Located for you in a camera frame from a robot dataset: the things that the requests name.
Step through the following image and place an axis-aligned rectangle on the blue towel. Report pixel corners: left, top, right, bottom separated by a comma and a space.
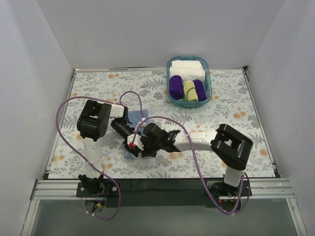
124, 110, 149, 159

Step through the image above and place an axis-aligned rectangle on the green patterned towel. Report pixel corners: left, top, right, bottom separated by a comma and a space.
183, 81, 198, 102

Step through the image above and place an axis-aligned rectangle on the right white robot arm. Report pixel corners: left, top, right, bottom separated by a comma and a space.
139, 123, 253, 196

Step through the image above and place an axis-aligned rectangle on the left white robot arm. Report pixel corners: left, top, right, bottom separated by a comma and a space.
77, 100, 134, 197

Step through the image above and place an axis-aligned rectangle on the floral table mat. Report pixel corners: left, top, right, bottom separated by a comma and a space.
48, 69, 276, 179

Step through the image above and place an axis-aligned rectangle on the left purple rolled towel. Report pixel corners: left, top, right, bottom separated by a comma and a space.
168, 75, 184, 100

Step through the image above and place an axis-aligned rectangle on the purple rolled towel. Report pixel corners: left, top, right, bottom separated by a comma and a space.
168, 75, 184, 100
193, 79, 207, 101

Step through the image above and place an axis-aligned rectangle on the right purple rolled towel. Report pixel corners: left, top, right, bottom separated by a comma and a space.
193, 79, 207, 101

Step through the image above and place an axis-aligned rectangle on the white rolled towel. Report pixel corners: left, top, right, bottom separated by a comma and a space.
169, 59, 206, 81

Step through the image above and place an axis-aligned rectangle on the teal plastic basket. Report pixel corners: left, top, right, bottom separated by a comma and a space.
167, 57, 212, 108

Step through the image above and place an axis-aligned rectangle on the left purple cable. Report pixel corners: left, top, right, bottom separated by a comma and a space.
56, 90, 146, 220

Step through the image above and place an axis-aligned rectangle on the purple cable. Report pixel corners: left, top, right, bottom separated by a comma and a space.
130, 116, 253, 216
56, 90, 146, 220

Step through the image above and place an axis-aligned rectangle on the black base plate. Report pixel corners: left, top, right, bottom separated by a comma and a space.
76, 177, 252, 210

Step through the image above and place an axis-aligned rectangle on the aluminium frame rail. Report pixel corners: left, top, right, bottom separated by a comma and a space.
31, 178, 295, 200

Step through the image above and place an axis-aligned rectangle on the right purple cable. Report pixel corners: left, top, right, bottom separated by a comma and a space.
130, 116, 253, 216

